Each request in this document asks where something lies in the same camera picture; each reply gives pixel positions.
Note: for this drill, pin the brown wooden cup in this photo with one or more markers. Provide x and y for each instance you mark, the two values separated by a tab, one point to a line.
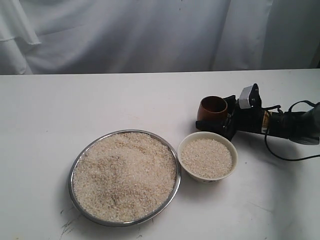
212	108

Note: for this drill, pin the white backdrop cloth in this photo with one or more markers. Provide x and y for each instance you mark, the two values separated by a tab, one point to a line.
147	36

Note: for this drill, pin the large steel rice plate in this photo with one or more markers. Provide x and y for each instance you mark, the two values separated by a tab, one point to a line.
124	178

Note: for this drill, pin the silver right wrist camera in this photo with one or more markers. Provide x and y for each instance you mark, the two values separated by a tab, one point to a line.
250	97

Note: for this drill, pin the white ceramic rice bowl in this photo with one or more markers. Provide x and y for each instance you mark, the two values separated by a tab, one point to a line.
207	157

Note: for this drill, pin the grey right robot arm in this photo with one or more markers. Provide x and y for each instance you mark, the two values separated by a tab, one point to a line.
300	124

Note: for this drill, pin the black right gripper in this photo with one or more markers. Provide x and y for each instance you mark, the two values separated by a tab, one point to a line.
253	120

